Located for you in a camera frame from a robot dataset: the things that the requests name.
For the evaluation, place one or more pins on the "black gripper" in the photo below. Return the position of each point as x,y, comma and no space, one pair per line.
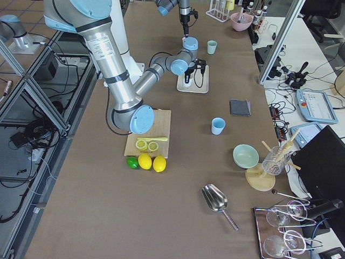
189,72
185,20

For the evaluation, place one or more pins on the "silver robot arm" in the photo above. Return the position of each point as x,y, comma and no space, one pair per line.
165,6
92,20

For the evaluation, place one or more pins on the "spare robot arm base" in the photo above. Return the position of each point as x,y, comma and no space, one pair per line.
12,28

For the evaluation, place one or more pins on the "beige rabbit print tray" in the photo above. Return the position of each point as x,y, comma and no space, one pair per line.
193,88

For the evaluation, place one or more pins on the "mirrored glass holder tray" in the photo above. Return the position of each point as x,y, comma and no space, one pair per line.
265,230

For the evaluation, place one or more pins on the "mint green plastic cup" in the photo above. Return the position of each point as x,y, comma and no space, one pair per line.
211,46

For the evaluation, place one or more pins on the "yellow bottle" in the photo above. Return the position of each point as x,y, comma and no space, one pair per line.
230,5

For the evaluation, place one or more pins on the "pink mixing bowl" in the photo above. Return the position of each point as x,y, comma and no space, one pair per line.
245,21

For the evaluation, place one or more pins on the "grey folded cloth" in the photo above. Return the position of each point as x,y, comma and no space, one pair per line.
240,107

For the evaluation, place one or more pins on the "light blue plastic cup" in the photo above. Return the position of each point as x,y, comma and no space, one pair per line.
217,125

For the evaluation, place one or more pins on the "bamboo cutting board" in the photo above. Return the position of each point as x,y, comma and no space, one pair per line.
160,128

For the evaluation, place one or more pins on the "yellow plastic knife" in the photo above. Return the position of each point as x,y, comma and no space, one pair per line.
154,139

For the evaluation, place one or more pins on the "lower lemon half slice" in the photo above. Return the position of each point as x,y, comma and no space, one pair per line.
153,146

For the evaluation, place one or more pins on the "lemon half slice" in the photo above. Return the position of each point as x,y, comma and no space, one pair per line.
153,146
141,145

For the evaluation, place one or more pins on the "upper lemon half slice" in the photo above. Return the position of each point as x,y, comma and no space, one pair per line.
141,145

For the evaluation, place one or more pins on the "lower whole yellow lemon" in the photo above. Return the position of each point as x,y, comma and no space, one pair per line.
159,164

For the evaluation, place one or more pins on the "whole yellow lemon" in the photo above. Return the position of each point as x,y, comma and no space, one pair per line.
159,164
145,161

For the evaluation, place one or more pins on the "pale green bowl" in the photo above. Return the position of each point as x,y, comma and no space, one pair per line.
245,156

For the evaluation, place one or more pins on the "upper whole yellow lemon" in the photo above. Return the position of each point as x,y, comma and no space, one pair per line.
145,161

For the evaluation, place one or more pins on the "green lime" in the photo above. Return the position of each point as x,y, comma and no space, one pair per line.
132,162

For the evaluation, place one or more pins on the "clear textured glass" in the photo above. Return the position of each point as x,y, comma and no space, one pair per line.
275,161

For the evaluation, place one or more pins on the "wooden cup tree stand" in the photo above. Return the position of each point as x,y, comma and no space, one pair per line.
262,181

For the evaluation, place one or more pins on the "blue teach pendant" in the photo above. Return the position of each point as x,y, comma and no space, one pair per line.
315,106
307,132

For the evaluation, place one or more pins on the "steel scoop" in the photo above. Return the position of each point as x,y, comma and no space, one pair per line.
217,202

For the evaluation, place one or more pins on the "black laptop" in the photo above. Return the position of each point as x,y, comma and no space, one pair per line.
322,165

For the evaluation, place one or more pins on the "upper wine glass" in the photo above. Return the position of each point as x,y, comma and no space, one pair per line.
281,215

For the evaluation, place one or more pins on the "wine glass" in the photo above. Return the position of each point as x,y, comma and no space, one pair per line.
286,246
281,215

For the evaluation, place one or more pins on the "lower wine glass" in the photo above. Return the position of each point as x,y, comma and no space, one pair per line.
286,246

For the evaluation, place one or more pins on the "white wire dish rack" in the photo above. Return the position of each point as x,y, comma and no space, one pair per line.
217,10

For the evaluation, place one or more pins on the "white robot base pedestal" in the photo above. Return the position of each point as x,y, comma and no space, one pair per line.
126,40

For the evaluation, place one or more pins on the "copper wire bottle rack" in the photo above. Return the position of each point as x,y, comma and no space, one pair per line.
259,23

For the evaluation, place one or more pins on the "aluminium frame post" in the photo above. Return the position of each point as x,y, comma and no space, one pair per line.
282,34

